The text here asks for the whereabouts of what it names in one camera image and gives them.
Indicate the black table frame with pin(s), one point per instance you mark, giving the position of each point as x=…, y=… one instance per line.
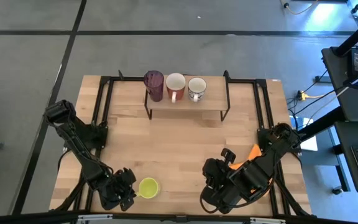
x=104, y=80

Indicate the yellow-green cup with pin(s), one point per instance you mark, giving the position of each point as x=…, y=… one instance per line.
x=148, y=188

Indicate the yellow power strip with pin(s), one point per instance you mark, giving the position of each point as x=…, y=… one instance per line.
x=304, y=95

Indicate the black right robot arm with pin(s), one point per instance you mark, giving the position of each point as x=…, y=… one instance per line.
x=250, y=177

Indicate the white enamel mug blue rim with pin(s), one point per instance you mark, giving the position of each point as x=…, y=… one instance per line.
x=197, y=88

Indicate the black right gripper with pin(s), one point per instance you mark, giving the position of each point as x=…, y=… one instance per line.
x=215, y=174

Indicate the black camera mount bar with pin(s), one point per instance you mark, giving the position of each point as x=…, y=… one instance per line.
x=179, y=218

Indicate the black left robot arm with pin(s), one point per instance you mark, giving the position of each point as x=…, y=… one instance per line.
x=79, y=146

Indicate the wooden shelf with black frame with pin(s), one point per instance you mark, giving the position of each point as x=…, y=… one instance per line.
x=216, y=102

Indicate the black side desk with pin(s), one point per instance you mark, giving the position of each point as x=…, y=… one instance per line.
x=357, y=105

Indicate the orange cloth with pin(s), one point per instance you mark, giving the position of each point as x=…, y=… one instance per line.
x=250, y=157

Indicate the purple faceted tumbler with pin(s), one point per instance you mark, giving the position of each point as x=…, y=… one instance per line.
x=154, y=85

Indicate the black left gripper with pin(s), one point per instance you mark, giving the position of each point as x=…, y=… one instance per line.
x=112, y=189

